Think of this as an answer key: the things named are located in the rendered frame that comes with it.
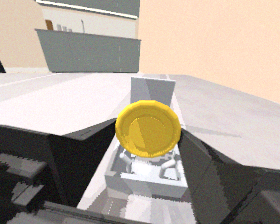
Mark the white dish rack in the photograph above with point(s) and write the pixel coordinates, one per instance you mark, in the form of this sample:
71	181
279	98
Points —
161	175

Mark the yellow plate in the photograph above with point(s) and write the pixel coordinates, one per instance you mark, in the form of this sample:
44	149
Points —
148	129

